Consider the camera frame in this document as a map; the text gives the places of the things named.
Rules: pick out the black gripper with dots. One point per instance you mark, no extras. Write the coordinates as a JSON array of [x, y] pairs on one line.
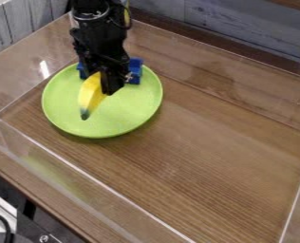
[[100, 38]]

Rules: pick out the yellow toy banana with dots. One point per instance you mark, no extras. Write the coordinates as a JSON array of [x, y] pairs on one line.
[[90, 95]]

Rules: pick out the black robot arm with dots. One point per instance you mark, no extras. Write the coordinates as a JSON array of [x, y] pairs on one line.
[[98, 6]]

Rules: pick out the green round plate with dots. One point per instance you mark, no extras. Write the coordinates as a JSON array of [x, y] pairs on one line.
[[121, 113]]

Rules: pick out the blue plastic block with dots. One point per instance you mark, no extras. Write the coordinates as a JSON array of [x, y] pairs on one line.
[[134, 67]]

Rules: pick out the yellow printed tin can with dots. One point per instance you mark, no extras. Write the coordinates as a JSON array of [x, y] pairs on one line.
[[128, 21]]

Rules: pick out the black device with knob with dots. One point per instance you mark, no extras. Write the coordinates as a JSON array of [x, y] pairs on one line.
[[45, 233]]

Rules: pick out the clear acrylic enclosure wall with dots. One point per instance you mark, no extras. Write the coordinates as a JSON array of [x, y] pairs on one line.
[[206, 174]]

